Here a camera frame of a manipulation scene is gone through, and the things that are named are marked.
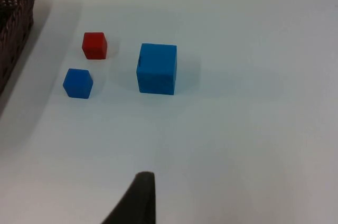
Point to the small blue cube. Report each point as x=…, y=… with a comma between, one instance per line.
x=78, y=83

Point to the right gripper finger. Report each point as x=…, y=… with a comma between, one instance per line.
x=138, y=203

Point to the small red cube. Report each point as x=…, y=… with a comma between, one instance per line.
x=94, y=45

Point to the dark brown wicker basket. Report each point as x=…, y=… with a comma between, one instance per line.
x=13, y=23

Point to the large blue cube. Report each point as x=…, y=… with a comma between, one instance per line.
x=157, y=69

